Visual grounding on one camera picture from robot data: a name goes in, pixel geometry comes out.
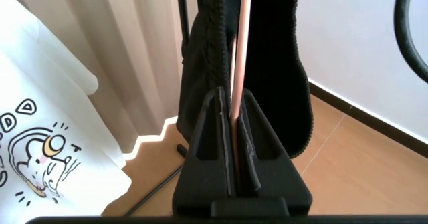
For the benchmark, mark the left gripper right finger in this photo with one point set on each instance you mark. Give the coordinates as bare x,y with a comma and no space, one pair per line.
277,187

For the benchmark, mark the beige curtain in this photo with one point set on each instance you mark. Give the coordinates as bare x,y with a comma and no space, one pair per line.
133,50

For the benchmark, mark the black clothes rack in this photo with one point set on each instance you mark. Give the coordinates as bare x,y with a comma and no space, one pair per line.
182,10

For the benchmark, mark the pink clothes hanger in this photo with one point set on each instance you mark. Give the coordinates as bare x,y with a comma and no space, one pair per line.
242,50

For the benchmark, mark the white printed t-shirt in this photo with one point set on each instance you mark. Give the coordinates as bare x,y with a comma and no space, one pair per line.
50,133

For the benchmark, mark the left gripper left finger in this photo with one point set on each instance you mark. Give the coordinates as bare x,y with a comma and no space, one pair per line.
204,184

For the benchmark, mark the black garment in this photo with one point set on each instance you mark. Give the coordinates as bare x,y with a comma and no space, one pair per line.
274,67

